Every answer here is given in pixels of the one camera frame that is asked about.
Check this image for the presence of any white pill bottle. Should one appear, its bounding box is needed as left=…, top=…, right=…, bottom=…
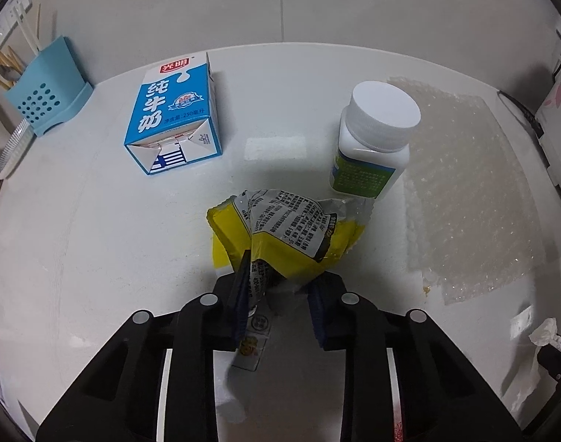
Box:
left=330, top=81, right=421, bottom=201

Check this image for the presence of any blue white milk carton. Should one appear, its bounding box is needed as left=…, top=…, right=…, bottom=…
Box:
left=123, top=52, right=222, bottom=175

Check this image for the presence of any white tissue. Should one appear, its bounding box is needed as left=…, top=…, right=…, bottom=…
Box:
left=510, top=317, right=561, bottom=415

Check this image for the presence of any clear bubble wrap sheet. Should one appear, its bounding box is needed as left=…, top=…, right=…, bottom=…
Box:
left=390, top=77, right=546, bottom=304

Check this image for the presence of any metal spoon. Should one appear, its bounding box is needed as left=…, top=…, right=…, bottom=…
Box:
left=0, top=64, right=22, bottom=83

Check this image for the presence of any black power cable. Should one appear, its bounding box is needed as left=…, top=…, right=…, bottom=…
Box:
left=497, top=90, right=545, bottom=140

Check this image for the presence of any wall power socket left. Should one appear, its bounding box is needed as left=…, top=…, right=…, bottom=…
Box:
left=0, top=0, right=32, bottom=48

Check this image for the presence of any blue utensil holder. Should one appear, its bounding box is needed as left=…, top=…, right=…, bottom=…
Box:
left=5, top=36, right=94, bottom=137

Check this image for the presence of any white ridged plate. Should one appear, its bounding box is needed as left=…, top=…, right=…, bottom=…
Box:
left=0, top=120, right=36, bottom=180

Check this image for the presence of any yellow snack wrapper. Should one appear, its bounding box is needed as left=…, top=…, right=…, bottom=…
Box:
left=206, top=187, right=376, bottom=371

